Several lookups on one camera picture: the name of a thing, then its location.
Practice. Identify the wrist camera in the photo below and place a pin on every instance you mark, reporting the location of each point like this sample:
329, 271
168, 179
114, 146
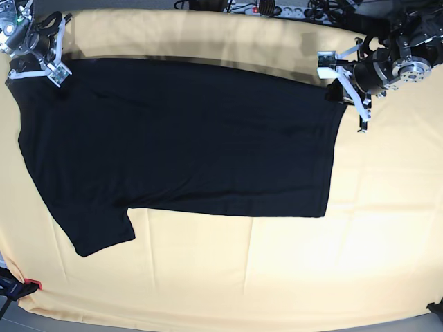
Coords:
59, 74
326, 68

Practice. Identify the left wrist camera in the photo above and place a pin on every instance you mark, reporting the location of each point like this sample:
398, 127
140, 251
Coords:
326, 68

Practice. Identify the black graphic T-shirt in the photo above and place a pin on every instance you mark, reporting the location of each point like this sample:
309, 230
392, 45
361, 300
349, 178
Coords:
131, 133

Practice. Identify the yellow table cloth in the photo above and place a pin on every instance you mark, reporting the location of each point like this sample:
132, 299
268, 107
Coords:
375, 257

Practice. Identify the black corner clamp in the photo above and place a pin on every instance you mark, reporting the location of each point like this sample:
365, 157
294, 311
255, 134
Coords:
436, 308

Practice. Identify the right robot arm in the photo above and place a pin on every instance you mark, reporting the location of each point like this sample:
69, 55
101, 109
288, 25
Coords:
11, 6

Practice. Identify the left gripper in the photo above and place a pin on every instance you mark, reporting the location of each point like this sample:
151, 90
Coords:
370, 75

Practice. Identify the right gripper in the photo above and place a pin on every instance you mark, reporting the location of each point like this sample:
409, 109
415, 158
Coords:
43, 43

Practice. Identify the white power strip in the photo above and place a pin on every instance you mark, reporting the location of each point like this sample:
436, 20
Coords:
273, 9

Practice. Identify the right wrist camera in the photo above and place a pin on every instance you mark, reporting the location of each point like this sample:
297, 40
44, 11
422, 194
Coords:
59, 74

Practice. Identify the red black table clamp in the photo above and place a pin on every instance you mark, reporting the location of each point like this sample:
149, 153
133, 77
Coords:
13, 289

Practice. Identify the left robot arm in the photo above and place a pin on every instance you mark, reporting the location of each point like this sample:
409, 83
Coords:
402, 44

